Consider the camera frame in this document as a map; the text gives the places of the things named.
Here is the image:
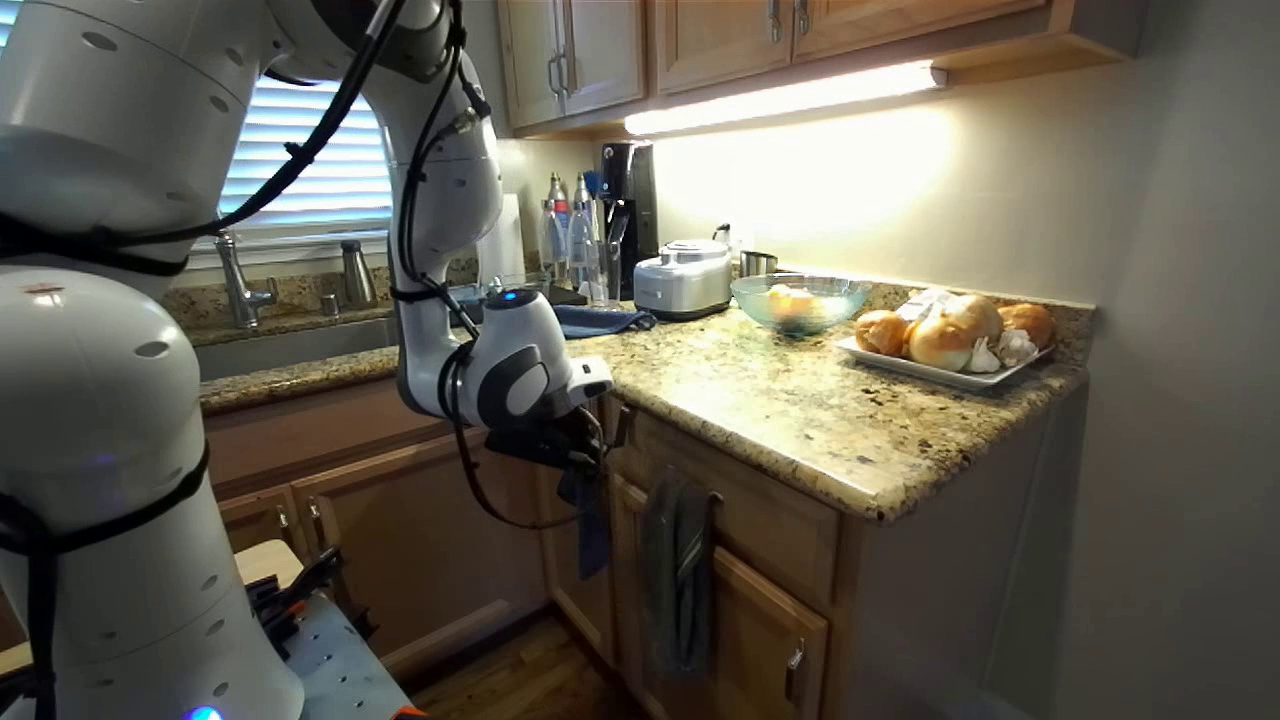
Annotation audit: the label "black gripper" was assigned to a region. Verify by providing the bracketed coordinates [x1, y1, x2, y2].
[492, 396, 617, 515]

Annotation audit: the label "blue towel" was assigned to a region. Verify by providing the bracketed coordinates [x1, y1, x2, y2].
[573, 472, 617, 584]
[552, 305, 661, 342]

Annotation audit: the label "grey hanging towel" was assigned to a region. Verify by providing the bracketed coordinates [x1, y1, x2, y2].
[645, 480, 720, 678]

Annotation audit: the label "folded blue towel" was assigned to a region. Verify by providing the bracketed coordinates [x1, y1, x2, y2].
[552, 305, 661, 342]

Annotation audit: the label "white paper towel roll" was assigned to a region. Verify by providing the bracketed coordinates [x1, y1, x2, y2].
[475, 183, 533, 293]

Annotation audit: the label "narrow wooden cabinet door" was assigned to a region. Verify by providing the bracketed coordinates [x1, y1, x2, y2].
[537, 462, 619, 667]

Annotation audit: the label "wooden drawer front with hooks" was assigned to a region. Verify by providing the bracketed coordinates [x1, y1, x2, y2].
[606, 396, 842, 611]

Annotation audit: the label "wooden under-sink cabinet door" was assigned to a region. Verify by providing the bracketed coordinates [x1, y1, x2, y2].
[292, 432, 552, 661]

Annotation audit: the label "grey food processor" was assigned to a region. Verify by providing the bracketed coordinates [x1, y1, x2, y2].
[628, 236, 737, 319]

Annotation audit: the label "clear slim bottle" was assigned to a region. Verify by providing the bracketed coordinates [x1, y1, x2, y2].
[573, 172, 612, 305]

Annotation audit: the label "clear wide bottle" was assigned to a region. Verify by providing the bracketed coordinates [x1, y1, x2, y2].
[537, 172, 578, 305]

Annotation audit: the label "wide wooden cabinet door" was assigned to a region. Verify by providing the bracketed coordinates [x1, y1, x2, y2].
[605, 467, 833, 720]

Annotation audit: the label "pale yellow fruit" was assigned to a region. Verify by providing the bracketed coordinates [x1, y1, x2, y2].
[761, 281, 824, 333]

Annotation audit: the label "black soda maker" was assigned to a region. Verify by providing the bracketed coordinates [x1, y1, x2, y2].
[597, 141, 662, 305]

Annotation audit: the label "wooden under-sink panel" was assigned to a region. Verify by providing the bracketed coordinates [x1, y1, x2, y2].
[200, 375, 447, 494]

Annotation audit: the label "glass fruit bowl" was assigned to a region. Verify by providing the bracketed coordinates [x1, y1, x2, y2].
[728, 273, 876, 338]

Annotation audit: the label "metal soap dispenser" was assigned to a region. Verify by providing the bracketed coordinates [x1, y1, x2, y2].
[333, 236, 381, 311]

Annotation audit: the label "steel sink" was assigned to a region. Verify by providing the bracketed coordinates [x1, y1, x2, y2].
[194, 306, 402, 382]

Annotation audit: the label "golden bread roll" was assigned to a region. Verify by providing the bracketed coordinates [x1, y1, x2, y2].
[994, 300, 1058, 351]
[851, 306, 917, 361]
[909, 293, 1006, 375]

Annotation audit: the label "white rectangular plate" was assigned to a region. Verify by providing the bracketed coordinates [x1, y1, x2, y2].
[835, 333, 1054, 396]

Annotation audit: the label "metal sink faucet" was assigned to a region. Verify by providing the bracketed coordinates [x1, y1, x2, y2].
[212, 232, 280, 336]

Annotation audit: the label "wooden upper cabinet door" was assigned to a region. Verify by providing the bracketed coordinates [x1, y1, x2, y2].
[797, 0, 1054, 65]
[648, 0, 798, 100]
[492, 0, 650, 137]

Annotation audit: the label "under-cabinet strip light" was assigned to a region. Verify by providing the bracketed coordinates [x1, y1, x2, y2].
[619, 57, 953, 141]

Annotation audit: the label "white window blinds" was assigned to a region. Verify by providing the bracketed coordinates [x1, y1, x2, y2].
[185, 76, 401, 261]

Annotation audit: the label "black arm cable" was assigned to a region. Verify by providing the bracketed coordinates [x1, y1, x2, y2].
[0, 0, 591, 720]

